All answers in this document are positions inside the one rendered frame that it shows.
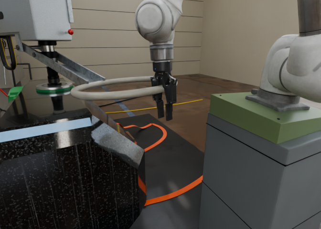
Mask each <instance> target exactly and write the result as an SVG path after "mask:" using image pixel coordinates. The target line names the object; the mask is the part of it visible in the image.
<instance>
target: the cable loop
mask: <svg viewBox="0 0 321 229"><path fill-rule="evenodd" d="M6 40H7V44H8V49H9V53H10V57H11V67H10V66H9V65H8V62H7V59H6V56H5V52H4V48H3V44H2V40H1V38H0V57H1V60H2V63H3V65H4V67H5V68H6V69H8V70H15V68H16V66H17V62H16V56H15V51H14V47H13V43H12V38H11V36H6Z"/></svg>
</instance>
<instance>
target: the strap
mask: <svg viewBox="0 0 321 229"><path fill-rule="evenodd" d="M116 124H119V123H116ZM119 125H120V126H121V127H123V126H122V125H121V124H119ZM150 125H154V126H157V127H159V128H160V129H161V130H162V131H163V136H162V138H161V139H160V140H159V141H157V142H156V143H154V144H153V145H151V146H150V147H148V148H146V149H144V150H145V152H146V151H148V150H150V149H151V148H153V147H155V146H156V145H158V144H159V143H161V142H162V141H163V140H164V139H165V138H166V136H167V132H166V130H165V129H164V128H163V127H161V126H159V125H157V124H154V123H150V124H148V125H146V126H144V127H140V128H146V127H148V126H150ZM133 126H135V125H130V126H126V127H123V128H129V127H133ZM202 180H203V175H202V176H201V177H200V178H198V179H197V180H195V181H194V182H192V183H191V184H189V185H187V186H186V187H184V188H182V189H180V190H178V191H175V192H173V193H170V194H168V195H165V196H161V197H157V198H153V199H149V200H146V203H145V205H144V206H147V205H150V204H154V203H158V202H161V201H165V200H168V199H171V198H174V197H176V196H179V195H181V194H183V193H185V192H187V191H189V190H190V189H192V188H194V187H195V186H197V185H198V184H200V183H201V182H202Z"/></svg>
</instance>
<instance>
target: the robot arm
mask: <svg viewBox="0 0 321 229"><path fill-rule="evenodd" d="M182 2H183V0H144V1H142V2H141V3H140V5H139V6H138V7H137V9H136V12H135V17H134V21H135V26H136V28H137V30H138V32H139V34H140V35H141V36H142V37H143V38H144V39H146V40H148V41H149V44H150V59H151V61H154V62H152V63H153V71H154V72H155V75H154V77H150V80H151V85H152V87H154V86H159V85H162V86H163V88H164V91H165V96H166V101H167V104H165V109H166V121H169V120H172V111H173V108H172V105H173V103H176V102H177V98H176V83H177V78H173V77H172V75H171V71H172V61H170V60H172V59H173V39H174V34H175V26H176V24H177V22H178V20H179V18H180V17H181V15H182ZM297 2H298V19H299V34H287V35H284V36H282V37H280V38H278V39H277V40H276V41H275V42H274V44H273V45H272V47H271V48H270V50H269V52H268V54H267V57H266V60H265V64H264V67H263V71H262V76H261V81H260V86H259V89H252V90H251V93H252V94H253V95H246V97H245V99H248V100H251V101H254V102H256V103H259V104H261V105H264V106H266V107H269V108H271V109H273V110H275V111H278V112H285V111H292V110H309V109H310V106H309V105H306V104H304V103H301V102H300V97H302V98H304V99H307V100H310V101H313V102H316V103H321V0H297ZM152 96H153V100H155V101H156V102H157V110H158V118H159V119H160V118H163V117H164V105H163V100H162V93H158V94H154V95H152Z"/></svg>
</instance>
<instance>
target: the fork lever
mask: <svg viewBox="0 0 321 229"><path fill-rule="evenodd" d="M22 47H23V51H24V52H25V53H27V54H29V55H30V56H32V57H34V58H35V59H37V60H38V61H40V62H42V63H43V64H45V65H47V66H48V67H50V68H51V69H53V70H55V71H56V72H58V73H59V74H61V75H63V76H64V77H66V78H68V79H69V80H71V81H73V82H74V83H76V84H78V85H82V84H89V83H91V82H96V81H101V80H103V81H105V80H106V78H105V77H103V76H101V75H99V74H97V73H95V72H93V71H92V70H90V69H88V68H86V67H84V66H82V65H81V64H79V63H77V62H75V61H73V60H71V59H69V58H68V57H66V56H64V55H62V54H60V53H58V52H57V53H58V57H57V60H58V61H59V62H61V63H63V64H64V65H61V64H59V63H57V62H55V61H54V60H52V59H50V58H48V57H46V56H45V55H43V54H41V53H40V52H38V51H36V50H35V49H39V50H40V51H43V47H42V45H39V44H38V45H35V46H28V45H26V44H24V43H22ZM16 49H17V50H19V49H20V47H19V46H18V45H16ZM100 87H102V86H100ZM95 88H97V87H95ZM91 89H93V88H91ZM87 90H89V89H87Z"/></svg>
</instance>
